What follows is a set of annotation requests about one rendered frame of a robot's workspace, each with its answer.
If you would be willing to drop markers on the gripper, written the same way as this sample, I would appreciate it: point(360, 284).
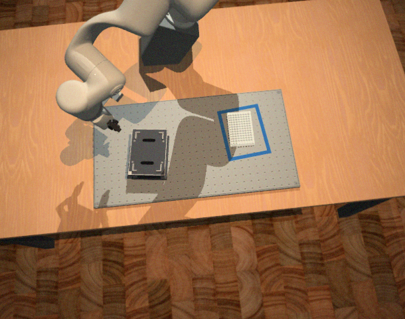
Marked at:
point(105, 119)

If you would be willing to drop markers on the blue tape outline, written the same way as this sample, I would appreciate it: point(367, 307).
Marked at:
point(268, 151)

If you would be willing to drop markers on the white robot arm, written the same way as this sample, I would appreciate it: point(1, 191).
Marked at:
point(101, 79)

